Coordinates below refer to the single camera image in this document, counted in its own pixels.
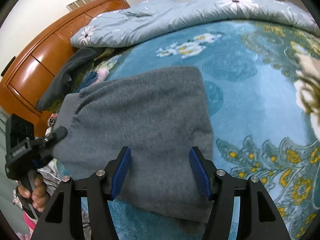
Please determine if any grey knit sweater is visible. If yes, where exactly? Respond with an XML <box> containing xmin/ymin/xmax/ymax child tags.
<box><xmin>51</xmin><ymin>65</ymin><xmax>215</xmax><ymax>234</ymax></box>

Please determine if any person's left hand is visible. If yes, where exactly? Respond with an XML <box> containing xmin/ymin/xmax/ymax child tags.
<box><xmin>17</xmin><ymin>173</ymin><xmax>50</xmax><ymax>213</ymax></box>

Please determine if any orange wooden headboard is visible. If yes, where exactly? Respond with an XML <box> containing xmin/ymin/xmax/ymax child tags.
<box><xmin>1</xmin><ymin>0</ymin><xmax>129</xmax><ymax>136</ymax></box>

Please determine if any small dark blue garment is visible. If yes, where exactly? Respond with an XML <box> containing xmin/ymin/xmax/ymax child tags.
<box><xmin>73</xmin><ymin>72</ymin><xmax>98</xmax><ymax>93</ymax></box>

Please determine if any pink folded garment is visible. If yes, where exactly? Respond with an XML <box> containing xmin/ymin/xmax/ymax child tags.
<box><xmin>97</xmin><ymin>68</ymin><xmax>110</xmax><ymax>82</ymax></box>

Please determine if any dark grey garment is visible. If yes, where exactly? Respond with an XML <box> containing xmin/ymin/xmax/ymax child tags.
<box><xmin>36</xmin><ymin>48</ymin><xmax>97</xmax><ymax>112</ymax></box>

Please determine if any teal floral bed blanket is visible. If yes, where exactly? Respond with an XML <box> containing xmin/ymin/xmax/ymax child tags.
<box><xmin>96</xmin><ymin>21</ymin><xmax>319</xmax><ymax>239</ymax></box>

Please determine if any light blue floral duvet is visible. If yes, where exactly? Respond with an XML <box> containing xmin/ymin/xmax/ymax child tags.
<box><xmin>70</xmin><ymin>0</ymin><xmax>319</xmax><ymax>48</ymax></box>

